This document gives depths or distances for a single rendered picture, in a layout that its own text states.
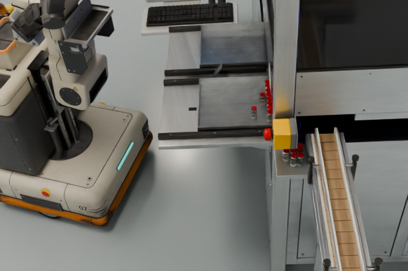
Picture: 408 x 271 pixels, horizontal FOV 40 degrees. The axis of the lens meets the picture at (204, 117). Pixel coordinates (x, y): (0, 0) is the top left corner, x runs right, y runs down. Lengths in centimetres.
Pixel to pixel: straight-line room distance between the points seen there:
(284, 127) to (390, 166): 49
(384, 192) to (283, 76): 72
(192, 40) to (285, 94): 73
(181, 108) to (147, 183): 99
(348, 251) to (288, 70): 55
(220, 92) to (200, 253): 91
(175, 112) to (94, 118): 99
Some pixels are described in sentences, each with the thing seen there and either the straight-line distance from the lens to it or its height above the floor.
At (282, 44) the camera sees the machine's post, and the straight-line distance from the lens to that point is 166.
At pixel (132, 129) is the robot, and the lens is 292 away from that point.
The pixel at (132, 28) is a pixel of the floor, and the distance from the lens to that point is 406.
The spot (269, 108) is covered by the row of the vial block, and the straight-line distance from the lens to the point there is 201.
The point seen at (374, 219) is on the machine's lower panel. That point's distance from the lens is 238.
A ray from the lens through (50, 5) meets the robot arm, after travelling 197.
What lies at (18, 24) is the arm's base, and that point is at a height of 120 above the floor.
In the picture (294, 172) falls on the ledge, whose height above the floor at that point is 88.
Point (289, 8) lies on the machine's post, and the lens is 159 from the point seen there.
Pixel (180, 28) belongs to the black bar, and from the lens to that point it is 245.
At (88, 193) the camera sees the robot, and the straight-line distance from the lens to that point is 270.
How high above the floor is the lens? 234
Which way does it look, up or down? 45 degrees down
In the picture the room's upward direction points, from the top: 6 degrees counter-clockwise
